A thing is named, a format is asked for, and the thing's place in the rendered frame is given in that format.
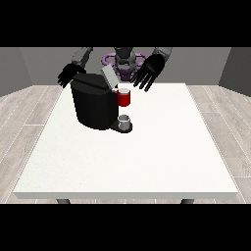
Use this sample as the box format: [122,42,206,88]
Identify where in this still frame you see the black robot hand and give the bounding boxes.
[57,63,87,89]
[129,53,166,93]

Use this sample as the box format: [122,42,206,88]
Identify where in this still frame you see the black coffee machine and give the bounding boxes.
[70,73,133,134]

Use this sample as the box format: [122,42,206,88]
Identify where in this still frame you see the red pod holder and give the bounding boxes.
[116,90,132,108]

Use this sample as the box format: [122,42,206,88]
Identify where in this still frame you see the pale grey machine lid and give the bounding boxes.
[100,64,120,89]

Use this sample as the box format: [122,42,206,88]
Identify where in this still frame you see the grey trunk with purple rings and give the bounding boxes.
[101,47,147,82]

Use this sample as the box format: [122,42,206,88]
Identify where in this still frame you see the small grey cup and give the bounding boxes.
[118,114,132,131]

